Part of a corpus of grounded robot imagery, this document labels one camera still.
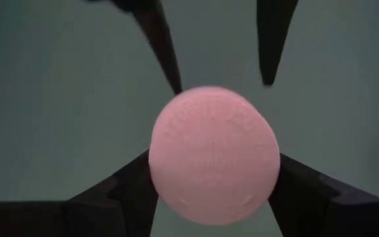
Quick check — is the large white-capped bottle purple label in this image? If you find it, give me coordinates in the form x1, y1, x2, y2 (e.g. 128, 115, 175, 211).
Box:
147, 85, 282, 227

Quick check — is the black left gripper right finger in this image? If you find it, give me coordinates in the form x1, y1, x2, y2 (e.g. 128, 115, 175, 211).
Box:
267, 153, 379, 237

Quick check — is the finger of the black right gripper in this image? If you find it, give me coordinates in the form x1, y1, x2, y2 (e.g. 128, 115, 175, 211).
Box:
256, 0, 299, 87
87, 0, 184, 95

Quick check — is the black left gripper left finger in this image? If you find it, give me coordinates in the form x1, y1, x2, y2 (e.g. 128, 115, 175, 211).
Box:
0, 149, 160, 237

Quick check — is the green table mat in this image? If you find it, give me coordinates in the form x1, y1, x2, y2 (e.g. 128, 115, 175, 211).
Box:
0, 0, 379, 237

